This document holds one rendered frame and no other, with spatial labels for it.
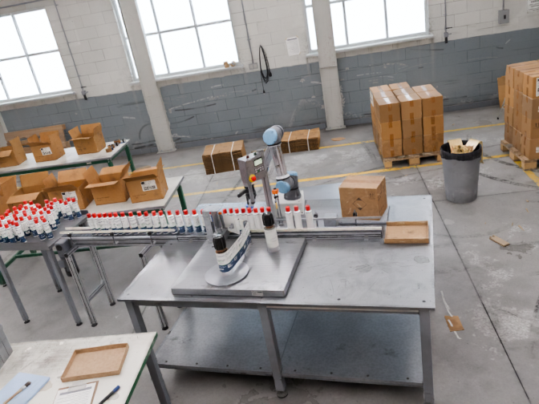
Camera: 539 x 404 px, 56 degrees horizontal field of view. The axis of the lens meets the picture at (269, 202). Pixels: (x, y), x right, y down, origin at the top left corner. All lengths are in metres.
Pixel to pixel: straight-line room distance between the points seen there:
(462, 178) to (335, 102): 3.80
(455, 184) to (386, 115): 1.54
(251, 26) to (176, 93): 1.80
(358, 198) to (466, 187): 2.29
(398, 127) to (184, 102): 4.16
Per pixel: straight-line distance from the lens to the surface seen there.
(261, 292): 3.25
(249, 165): 3.74
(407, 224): 3.86
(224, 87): 9.25
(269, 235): 3.55
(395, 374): 3.52
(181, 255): 3.99
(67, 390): 3.14
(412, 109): 6.98
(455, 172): 5.88
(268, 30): 8.98
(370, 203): 3.87
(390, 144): 7.06
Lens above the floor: 2.67
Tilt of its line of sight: 24 degrees down
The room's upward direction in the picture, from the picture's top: 11 degrees counter-clockwise
